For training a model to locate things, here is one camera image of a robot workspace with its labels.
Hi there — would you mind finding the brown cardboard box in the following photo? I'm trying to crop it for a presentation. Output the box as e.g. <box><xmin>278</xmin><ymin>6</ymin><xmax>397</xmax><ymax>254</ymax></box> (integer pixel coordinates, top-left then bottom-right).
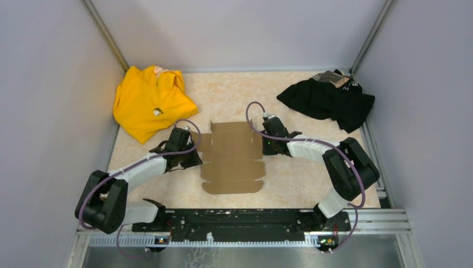
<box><xmin>197</xmin><ymin>121</ymin><xmax>266</xmax><ymax>195</ymax></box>

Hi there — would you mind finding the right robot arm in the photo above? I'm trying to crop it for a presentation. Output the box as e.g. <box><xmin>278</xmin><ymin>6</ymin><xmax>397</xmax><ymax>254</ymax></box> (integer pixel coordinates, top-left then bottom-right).
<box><xmin>262</xmin><ymin>115</ymin><xmax>380</xmax><ymax>230</ymax></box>

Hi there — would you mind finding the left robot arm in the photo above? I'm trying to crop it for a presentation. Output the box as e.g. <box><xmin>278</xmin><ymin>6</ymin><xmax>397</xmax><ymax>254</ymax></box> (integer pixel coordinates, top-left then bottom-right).
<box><xmin>74</xmin><ymin>127</ymin><xmax>202</xmax><ymax>234</ymax></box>

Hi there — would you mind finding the yellow shirt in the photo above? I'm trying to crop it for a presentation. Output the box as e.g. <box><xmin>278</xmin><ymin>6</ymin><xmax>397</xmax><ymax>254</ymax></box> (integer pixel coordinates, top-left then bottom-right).
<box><xmin>112</xmin><ymin>65</ymin><xmax>199</xmax><ymax>144</ymax></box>

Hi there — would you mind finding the black shirt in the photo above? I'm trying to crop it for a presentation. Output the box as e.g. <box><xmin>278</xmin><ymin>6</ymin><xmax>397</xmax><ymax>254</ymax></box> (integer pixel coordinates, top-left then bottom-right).
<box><xmin>277</xmin><ymin>69</ymin><xmax>375</xmax><ymax>133</ymax></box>

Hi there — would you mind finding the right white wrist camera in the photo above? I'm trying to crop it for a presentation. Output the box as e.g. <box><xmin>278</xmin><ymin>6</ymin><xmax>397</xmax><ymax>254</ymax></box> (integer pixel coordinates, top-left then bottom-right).
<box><xmin>263</xmin><ymin>113</ymin><xmax>277</xmax><ymax>121</ymax></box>

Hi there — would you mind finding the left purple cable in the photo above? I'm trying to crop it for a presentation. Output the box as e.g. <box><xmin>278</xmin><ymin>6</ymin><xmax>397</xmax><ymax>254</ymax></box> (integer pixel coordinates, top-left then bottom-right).
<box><xmin>78</xmin><ymin>119</ymin><xmax>202</xmax><ymax>259</ymax></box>

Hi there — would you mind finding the purple cable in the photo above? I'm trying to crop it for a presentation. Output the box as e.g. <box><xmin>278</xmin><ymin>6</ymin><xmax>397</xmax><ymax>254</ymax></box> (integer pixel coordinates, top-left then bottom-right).
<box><xmin>78</xmin><ymin>119</ymin><xmax>202</xmax><ymax>259</ymax></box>
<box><xmin>245</xmin><ymin>101</ymin><xmax>366</xmax><ymax>253</ymax></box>

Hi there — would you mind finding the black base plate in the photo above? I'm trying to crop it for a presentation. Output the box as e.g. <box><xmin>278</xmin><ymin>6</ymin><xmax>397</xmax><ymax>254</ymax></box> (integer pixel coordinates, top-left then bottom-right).
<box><xmin>132</xmin><ymin>209</ymin><xmax>351</xmax><ymax>242</ymax></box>

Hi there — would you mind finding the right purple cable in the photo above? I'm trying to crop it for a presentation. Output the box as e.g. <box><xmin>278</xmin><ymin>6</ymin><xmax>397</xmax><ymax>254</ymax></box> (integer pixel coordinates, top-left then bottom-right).
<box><xmin>245</xmin><ymin>101</ymin><xmax>366</xmax><ymax>253</ymax></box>

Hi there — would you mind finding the aluminium frame rail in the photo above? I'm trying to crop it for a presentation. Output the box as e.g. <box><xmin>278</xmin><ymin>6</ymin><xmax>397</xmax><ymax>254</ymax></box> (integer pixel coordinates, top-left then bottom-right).
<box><xmin>79</xmin><ymin>209</ymin><xmax>411</xmax><ymax>251</ymax></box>

